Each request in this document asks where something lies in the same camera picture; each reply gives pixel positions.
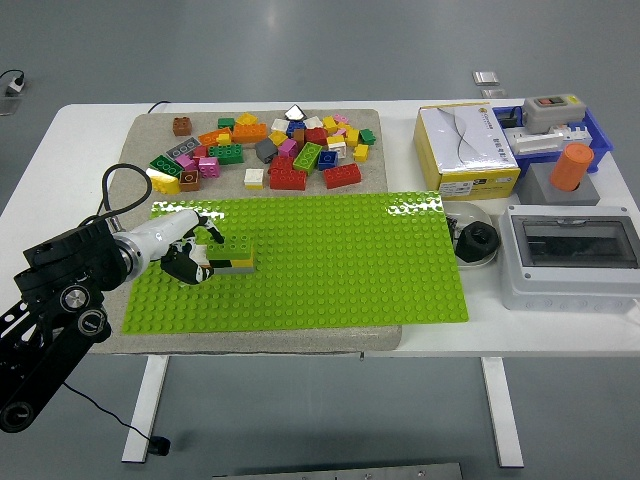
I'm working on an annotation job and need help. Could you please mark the grey switch box red button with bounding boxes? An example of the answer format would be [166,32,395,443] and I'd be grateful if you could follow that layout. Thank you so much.
[522,94,588,135]

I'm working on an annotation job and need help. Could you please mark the white bowl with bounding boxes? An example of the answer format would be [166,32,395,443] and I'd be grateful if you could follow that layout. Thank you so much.
[442,200,501,270]

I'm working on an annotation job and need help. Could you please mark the green studded baseplate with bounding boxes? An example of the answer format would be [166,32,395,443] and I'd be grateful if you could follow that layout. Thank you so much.
[122,191,471,337]

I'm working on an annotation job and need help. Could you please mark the white floor socket with plug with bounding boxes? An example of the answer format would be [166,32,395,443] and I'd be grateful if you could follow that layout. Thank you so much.
[0,69,26,96]

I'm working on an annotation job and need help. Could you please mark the thin black cable with plug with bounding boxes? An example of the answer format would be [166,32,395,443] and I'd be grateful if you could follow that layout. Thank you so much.
[62,382,171,457]

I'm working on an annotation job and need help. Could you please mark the lime green long brick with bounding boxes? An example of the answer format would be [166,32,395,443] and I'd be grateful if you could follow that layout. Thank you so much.
[292,142,325,176]
[206,234,255,262]

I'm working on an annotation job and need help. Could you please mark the grey square brick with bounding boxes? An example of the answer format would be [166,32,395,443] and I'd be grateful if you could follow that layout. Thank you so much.
[254,138,279,164]

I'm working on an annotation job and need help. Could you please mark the orange long brick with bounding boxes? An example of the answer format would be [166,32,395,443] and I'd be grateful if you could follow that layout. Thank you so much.
[231,123,268,145]
[197,127,234,148]

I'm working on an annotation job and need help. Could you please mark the grey metal plate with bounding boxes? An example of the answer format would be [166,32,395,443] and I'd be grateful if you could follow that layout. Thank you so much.
[212,462,464,480]

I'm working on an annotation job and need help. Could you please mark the red long brick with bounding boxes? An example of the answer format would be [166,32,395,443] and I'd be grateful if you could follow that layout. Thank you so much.
[269,169,307,192]
[322,163,363,190]

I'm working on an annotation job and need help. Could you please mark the white terminal block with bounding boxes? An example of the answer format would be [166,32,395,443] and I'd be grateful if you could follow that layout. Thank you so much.
[507,124,593,156]

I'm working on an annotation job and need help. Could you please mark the grey flat long brick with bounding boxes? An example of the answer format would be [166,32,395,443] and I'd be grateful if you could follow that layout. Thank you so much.
[166,137,205,160]

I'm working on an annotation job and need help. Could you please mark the grey enclosure with clear lid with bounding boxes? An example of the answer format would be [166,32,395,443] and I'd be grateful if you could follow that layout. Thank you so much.
[498,204,640,314]

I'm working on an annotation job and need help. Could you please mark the blue plastic bin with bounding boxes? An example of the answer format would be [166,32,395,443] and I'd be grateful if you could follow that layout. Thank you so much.
[492,104,614,175]

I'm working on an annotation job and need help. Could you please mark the grey-brown mat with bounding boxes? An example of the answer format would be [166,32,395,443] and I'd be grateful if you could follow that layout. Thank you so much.
[89,108,405,356]

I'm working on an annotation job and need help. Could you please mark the orange cylinder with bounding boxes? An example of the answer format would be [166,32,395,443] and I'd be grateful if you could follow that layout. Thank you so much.
[549,142,595,192]

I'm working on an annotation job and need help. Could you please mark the white and yellow cardboard box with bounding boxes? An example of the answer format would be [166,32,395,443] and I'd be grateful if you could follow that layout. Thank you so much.
[413,102,522,201]

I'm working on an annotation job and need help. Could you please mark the grey square block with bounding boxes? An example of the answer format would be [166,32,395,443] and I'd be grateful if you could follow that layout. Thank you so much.
[517,163,601,207]

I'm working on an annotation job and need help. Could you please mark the large black nut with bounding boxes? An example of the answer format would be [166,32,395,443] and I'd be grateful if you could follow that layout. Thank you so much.
[453,222,501,263]

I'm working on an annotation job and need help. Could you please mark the dark green long brick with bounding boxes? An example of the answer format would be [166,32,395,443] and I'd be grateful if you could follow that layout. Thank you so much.
[148,154,184,179]

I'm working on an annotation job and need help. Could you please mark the yellow long brick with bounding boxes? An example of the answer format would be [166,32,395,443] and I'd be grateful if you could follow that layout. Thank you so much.
[145,168,181,196]

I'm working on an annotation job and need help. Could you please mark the white table leg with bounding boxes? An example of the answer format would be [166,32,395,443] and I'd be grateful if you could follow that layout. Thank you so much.
[481,356,525,469]
[121,355,170,464]

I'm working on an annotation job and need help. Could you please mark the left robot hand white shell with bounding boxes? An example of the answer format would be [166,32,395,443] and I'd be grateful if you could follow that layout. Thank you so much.
[134,209,225,287]

